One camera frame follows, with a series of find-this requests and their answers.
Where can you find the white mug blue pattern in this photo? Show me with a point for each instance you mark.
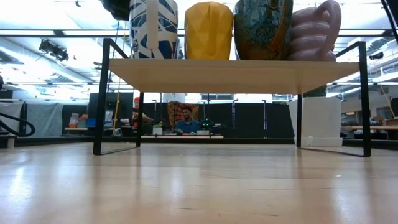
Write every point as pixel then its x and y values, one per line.
pixel 154 31

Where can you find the yellow faceted mug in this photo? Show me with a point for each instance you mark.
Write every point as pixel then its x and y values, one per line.
pixel 208 31

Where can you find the dark teal speckled mug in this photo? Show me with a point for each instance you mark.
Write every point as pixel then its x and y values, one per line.
pixel 261 31

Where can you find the lavender ribbed mug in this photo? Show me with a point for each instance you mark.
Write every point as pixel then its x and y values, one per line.
pixel 314 37

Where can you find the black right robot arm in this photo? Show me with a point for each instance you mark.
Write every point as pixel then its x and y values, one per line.
pixel 394 12

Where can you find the black ceiling spotlights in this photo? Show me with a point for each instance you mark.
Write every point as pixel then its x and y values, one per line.
pixel 56 51

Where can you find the yellow pole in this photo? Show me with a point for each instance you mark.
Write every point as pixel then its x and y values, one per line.
pixel 116 109

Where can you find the person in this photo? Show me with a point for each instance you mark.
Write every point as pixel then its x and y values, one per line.
pixel 146 119
pixel 187 126

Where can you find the orange mandala tapestry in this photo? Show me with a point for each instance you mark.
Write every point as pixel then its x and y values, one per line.
pixel 174 110

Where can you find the stacked colourful storage bins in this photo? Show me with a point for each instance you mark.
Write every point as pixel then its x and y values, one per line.
pixel 77 120

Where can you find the wooden shelf riser black legs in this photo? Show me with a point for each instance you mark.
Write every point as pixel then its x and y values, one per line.
pixel 233 76

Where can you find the small white box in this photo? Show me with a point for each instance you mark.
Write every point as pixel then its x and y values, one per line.
pixel 202 132

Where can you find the white hexagonal planter pot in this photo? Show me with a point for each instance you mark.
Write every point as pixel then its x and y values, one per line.
pixel 320 121

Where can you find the black partition wall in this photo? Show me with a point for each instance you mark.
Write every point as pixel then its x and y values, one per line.
pixel 248 121

